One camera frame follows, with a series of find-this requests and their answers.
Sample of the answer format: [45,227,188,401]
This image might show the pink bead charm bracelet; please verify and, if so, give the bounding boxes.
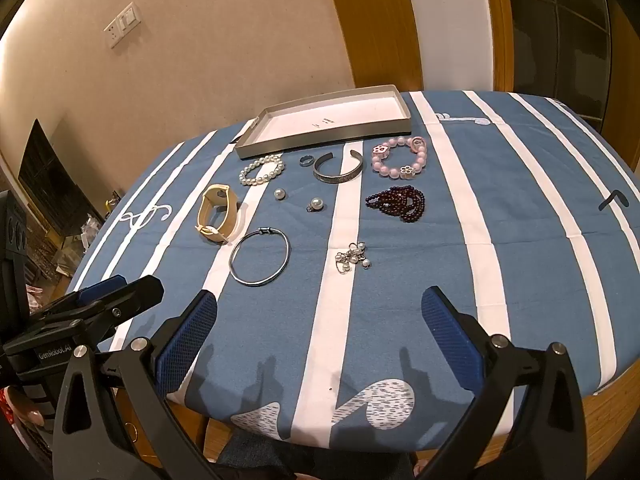
[370,135,429,179]

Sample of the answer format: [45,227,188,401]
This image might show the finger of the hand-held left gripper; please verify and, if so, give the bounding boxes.
[30,275,127,318]
[65,276,165,346]

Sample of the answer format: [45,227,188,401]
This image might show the grey cardboard tray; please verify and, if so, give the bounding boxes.
[235,84,412,160]

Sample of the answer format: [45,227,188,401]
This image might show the silver pearl cluster earrings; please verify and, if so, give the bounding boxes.
[334,241,373,276]

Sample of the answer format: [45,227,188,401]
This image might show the thin silver bangle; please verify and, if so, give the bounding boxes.
[229,228,291,287]

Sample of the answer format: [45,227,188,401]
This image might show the wooden framed glass door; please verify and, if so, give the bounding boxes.
[479,0,640,161]

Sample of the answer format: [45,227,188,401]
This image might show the white pearl bracelet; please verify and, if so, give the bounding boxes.
[238,154,284,188]

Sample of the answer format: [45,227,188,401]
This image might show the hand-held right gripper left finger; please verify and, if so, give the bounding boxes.
[50,289,221,480]

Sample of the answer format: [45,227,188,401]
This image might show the cream strap bracelet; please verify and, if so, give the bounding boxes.
[195,184,242,244]

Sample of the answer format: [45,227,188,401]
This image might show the dark red bead bracelet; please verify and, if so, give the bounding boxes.
[365,186,427,224]

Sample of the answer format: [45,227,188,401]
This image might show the white wall switch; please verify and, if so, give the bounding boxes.
[121,2,142,32]

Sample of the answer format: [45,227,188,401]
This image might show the clear plastic bags pile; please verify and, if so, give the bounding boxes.
[25,210,103,301]

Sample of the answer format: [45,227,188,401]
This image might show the white wall socket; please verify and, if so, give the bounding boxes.
[103,16,126,49]

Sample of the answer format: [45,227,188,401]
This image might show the person's left hand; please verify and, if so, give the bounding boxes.
[0,385,51,428]

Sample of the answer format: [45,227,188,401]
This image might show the wooden door panel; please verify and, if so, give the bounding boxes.
[320,0,422,92]

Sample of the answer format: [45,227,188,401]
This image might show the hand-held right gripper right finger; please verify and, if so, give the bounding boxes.
[421,286,588,480]

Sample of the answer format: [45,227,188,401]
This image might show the silver cuff bangle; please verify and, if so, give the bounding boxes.
[313,149,363,184]

